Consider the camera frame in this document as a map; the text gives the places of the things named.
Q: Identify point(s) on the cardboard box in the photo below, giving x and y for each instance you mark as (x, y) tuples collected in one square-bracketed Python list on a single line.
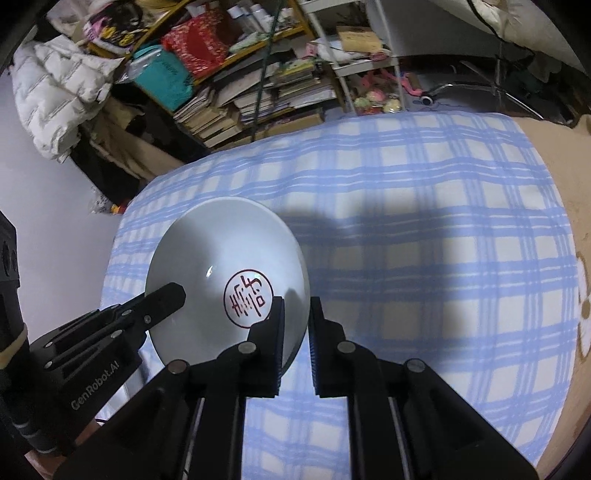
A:
[(360, 40)]

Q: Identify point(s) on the plush toys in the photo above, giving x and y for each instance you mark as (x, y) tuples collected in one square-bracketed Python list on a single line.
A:
[(376, 101)]

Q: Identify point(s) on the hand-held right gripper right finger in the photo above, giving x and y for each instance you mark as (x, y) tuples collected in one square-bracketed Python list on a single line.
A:
[(317, 332)]

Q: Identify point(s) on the yellow wooden shelf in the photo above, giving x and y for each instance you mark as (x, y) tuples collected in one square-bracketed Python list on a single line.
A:
[(286, 31)]

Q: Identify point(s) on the teal box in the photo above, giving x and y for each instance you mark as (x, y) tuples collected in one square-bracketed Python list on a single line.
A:
[(166, 78)]

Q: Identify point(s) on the beige cardboard sheets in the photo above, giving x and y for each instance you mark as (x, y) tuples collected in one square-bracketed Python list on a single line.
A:
[(138, 147)]

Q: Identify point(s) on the stack of books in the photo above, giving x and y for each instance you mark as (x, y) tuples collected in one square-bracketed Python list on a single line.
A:
[(221, 115)]

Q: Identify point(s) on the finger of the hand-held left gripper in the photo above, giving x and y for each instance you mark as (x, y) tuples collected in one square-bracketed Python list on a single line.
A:
[(161, 302), (120, 339)]

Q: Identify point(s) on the blue plaid tablecloth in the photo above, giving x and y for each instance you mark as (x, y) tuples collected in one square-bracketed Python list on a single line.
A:
[(415, 230)]

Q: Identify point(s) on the black yellow printed cloth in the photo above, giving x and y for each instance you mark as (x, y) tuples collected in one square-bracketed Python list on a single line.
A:
[(108, 30)]

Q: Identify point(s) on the red patterned bag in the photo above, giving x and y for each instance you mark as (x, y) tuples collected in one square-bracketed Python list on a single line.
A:
[(198, 41)]

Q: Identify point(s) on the metal stand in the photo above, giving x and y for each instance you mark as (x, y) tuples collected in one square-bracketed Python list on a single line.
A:
[(498, 83)]

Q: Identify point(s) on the green pole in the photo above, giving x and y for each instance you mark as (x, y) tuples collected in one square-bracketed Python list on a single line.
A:
[(265, 78)]

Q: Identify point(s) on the white puffer jacket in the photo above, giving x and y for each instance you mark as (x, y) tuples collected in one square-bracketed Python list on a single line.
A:
[(60, 83)]

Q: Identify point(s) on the beige flower blanket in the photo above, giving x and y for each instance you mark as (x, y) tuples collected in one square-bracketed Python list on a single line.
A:
[(568, 152)]

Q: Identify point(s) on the white bowl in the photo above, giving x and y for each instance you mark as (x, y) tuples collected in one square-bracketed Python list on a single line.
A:
[(207, 249)]

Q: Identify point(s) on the cream puffer jacket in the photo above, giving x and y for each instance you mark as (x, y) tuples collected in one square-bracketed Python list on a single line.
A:
[(498, 14)]

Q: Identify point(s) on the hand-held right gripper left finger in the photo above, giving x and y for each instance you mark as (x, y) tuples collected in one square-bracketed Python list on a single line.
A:
[(277, 332)]

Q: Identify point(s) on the white metal rack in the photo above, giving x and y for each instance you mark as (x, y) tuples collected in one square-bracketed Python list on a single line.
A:
[(344, 92)]

